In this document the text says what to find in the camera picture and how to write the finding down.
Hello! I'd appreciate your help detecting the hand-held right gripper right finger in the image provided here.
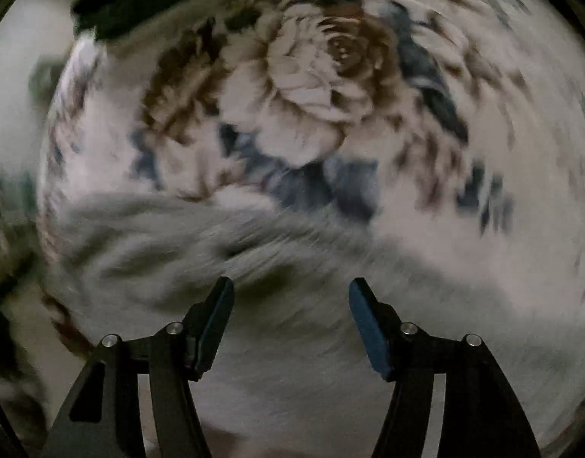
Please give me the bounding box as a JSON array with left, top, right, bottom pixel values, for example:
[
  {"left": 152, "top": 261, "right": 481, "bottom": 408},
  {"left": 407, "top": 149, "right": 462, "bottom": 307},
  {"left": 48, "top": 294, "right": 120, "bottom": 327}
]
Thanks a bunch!
[{"left": 348, "top": 277, "right": 541, "bottom": 458}]

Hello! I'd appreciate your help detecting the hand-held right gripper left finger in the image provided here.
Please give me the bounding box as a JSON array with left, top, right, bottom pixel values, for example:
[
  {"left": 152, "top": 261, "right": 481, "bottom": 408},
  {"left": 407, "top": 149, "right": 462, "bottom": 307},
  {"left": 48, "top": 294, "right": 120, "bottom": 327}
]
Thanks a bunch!
[{"left": 39, "top": 276, "right": 235, "bottom": 458}]

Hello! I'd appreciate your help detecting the grey fleece blanket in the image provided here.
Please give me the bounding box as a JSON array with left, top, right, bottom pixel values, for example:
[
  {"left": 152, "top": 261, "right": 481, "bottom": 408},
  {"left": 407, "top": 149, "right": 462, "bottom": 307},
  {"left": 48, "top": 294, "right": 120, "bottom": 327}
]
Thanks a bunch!
[{"left": 44, "top": 190, "right": 585, "bottom": 458}]

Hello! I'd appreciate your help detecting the bed with floral cover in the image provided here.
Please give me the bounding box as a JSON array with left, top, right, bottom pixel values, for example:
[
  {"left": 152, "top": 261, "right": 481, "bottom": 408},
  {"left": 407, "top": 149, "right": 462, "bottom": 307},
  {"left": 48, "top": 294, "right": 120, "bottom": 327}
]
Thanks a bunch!
[{"left": 35, "top": 0, "right": 585, "bottom": 306}]

